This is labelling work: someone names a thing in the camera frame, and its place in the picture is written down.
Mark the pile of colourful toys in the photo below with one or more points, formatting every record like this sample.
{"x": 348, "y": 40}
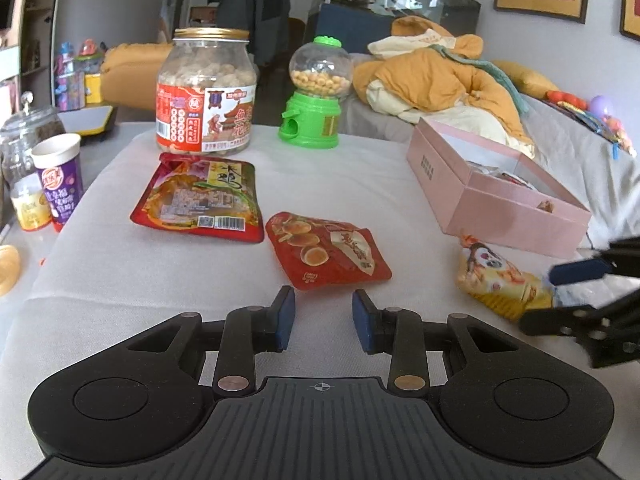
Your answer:
{"x": 595, "y": 117}

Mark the green candy dispenser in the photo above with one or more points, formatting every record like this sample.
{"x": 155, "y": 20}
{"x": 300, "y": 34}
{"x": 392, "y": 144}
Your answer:
{"x": 315, "y": 110}

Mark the grey covered sofa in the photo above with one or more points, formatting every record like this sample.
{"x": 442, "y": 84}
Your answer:
{"x": 565, "y": 155}

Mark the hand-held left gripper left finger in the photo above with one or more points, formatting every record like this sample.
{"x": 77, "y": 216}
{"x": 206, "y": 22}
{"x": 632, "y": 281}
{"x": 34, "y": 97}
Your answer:
{"x": 285, "y": 317}

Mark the large red snack packet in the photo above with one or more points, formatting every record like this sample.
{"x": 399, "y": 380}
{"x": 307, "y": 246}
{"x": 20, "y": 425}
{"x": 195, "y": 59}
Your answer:
{"x": 200, "y": 200}

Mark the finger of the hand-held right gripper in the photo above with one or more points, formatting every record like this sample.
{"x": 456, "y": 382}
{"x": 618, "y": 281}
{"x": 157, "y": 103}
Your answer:
{"x": 577, "y": 271}
{"x": 550, "y": 321}

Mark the pink cardboard box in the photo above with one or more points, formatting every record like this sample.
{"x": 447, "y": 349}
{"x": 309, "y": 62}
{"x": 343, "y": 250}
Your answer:
{"x": 500, "y": 215}

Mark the yellow armchair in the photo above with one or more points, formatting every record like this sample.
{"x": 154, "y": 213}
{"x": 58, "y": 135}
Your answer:
{"x": 130, "y": 70}

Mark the toys on shelf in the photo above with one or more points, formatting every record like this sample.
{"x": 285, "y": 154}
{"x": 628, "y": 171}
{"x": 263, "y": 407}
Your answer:
{"x": 75, "y": 75}

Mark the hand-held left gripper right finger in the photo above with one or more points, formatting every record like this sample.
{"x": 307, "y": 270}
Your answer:
{"x": 362, "y": 321}

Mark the yellow cartoon snack packet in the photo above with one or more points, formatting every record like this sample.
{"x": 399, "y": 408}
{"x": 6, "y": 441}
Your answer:
{"x": 500, "y": 280}

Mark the red biscuit packet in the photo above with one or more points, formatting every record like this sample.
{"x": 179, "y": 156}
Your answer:
{"x": 325, "y": 245}

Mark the orange and cream blanket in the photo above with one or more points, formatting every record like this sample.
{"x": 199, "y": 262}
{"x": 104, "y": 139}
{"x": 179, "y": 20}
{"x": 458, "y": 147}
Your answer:
{"x": 440, "y": 75}

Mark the peanut jar with red label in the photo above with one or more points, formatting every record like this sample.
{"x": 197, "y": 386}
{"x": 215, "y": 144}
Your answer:
{"x": 205, "y": 90}

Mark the yellow round object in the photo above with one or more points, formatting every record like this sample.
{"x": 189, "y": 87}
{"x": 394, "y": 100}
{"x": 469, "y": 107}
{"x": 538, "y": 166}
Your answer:
{"x": 7, "y": 270}

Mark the blue cabinet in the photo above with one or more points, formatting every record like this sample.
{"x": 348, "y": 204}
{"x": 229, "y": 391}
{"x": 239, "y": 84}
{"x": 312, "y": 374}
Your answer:
{"x": 350, "y": 25}

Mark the glass jar with lid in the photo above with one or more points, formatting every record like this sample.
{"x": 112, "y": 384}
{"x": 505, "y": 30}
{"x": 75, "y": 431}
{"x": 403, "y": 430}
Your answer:
{"x": 27, "y": 135}

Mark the purple paper cup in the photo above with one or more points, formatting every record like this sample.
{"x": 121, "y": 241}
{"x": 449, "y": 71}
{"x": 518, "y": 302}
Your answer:
{"x": 59, "y": 180}

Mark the white table cloth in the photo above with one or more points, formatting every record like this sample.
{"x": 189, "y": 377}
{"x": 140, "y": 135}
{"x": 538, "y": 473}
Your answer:
{"x": 125, "y": 270}

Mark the small yellow label jar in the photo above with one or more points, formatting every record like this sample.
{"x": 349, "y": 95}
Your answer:
{"x": 30, "y": 207}

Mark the yellow pillow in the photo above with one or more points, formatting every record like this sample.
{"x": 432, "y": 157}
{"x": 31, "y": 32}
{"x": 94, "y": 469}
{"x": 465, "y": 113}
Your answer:
{"x": 530, "y": 77}

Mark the black and yellow tray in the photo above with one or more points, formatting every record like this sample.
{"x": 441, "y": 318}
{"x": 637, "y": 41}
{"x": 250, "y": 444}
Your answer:
{"x": 87, "y": 120}

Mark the dark jacket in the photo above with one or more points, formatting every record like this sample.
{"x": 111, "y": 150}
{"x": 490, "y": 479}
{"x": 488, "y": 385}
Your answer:
{"x": 257, "y": 10}

